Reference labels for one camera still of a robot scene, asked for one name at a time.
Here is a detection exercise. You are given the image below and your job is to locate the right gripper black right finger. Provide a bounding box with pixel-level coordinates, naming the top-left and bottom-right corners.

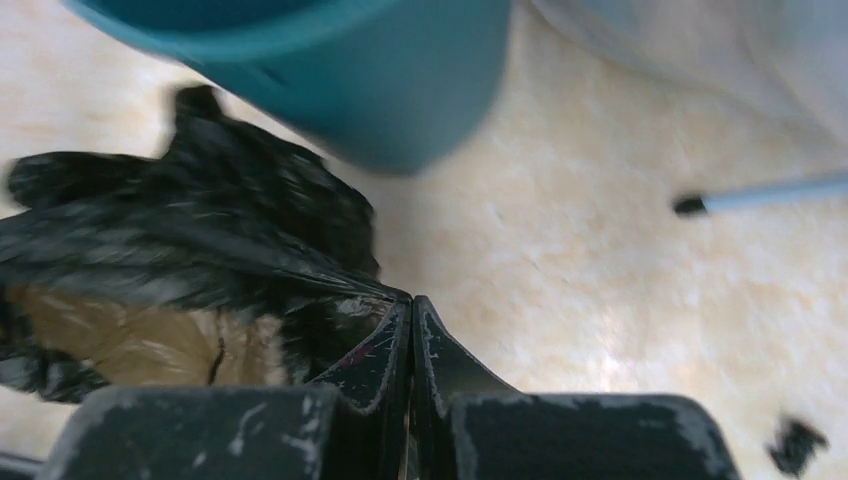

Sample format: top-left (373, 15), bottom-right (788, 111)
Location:
top-left (412, 296), bottom-right (739, 479)

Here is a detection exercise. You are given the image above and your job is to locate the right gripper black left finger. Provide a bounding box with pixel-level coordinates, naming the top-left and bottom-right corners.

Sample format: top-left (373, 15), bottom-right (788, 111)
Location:
top-left (39, 298), bottom-right (411, 480)

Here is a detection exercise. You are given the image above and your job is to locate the black trash bag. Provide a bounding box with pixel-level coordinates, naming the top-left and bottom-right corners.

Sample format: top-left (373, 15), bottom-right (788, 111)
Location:
top-left (1, 84), bottom-right (398, 404)

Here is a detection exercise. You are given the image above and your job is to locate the teal plastic trash bin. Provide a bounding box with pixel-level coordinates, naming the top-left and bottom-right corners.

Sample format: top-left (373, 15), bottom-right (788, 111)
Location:
top-left (68, 0), bottom-right (512, 174)

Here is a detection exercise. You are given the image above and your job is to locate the translucent bag of trash bags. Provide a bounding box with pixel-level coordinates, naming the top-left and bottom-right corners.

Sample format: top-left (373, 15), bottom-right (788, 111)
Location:
top-left (534, 0), bottom-right (847, 142)

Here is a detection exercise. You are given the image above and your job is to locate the small black plastic clip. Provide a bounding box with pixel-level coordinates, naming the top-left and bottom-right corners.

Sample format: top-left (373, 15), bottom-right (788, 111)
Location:
top-left (766, 417), bottom-right (829, 479)

